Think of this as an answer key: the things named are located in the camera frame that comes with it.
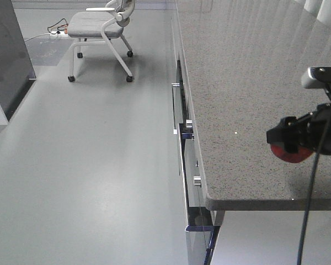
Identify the silver oven door handle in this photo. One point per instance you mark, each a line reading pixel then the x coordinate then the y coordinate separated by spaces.
pixel 174 87

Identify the silver oven knob upper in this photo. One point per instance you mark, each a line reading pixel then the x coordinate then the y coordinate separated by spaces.
pixel 189 124

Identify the grey kitchen counter cabinet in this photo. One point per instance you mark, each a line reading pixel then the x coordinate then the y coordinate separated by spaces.
pixel 242 63

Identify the white power strip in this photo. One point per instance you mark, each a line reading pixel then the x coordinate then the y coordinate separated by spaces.
pixel 58 33

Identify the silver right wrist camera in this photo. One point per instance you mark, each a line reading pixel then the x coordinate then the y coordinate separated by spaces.
pixel 316 77

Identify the dark grey fridge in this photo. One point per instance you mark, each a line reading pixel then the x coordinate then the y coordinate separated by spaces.
pixel 16 70

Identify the silver oven knob lower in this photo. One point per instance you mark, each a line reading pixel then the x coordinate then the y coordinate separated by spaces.
pixel 197 181

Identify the silver oven knob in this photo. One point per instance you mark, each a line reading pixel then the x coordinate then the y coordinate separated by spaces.
pixel 197 181
pixel 189 124

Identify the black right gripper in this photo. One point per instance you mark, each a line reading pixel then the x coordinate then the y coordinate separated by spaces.
pixel 292 133

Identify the red yellow apple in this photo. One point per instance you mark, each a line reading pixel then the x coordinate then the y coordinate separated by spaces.
pixel 297 157

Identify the grey white office chair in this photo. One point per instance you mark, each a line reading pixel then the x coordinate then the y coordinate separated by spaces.
pixel 97 27

